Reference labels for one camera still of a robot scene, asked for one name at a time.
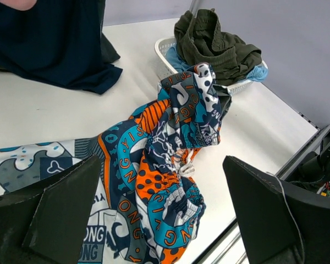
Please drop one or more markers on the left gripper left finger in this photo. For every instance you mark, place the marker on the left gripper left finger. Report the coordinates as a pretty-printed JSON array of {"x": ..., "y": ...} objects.
[{"x": 46, "y": 222}]

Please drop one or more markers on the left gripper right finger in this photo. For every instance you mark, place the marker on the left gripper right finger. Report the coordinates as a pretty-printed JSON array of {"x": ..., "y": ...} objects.
[{"x": 279, "y": 222}]

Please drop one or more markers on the patterned colourful shorts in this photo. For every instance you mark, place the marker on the patterned colourful shorts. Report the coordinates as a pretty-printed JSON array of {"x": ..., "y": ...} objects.
[{"x": 146, "y": 207}]

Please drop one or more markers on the light blue shorts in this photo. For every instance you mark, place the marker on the light blue shorts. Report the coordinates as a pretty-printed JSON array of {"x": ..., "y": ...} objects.
[{"x": 258, "y": 73}]

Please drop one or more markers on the olive green shorts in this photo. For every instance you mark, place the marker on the olive green shorts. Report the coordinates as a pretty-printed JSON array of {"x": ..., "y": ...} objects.
[{"x": 200, "y": 39}]

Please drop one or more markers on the pink hanger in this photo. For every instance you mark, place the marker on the pink hanger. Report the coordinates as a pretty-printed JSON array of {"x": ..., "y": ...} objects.
[{"x": 21, "y": 5}]

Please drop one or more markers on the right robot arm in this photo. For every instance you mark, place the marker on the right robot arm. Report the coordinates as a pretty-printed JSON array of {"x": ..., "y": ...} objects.
[{"x": 309, "y": 169}]

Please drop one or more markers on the dark grey shorts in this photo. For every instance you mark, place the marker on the dark grey shorts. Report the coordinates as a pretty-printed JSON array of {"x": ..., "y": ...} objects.
[{"x": 108, "y": 52}]

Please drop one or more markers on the navy blue shorts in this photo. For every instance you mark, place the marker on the navy blue shorts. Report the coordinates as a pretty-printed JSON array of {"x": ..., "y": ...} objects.
[{"x": 57, "y": 43}]

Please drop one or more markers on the white perforated plastic basket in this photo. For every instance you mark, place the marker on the white perforated plastic basket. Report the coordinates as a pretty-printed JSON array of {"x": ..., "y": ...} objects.
[{"x": 164, "y": 69}]

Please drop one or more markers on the aluminium mounting rail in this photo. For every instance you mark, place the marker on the aluminium mounting rail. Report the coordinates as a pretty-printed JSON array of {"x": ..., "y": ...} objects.
[{"x": 285, "y": 217}]

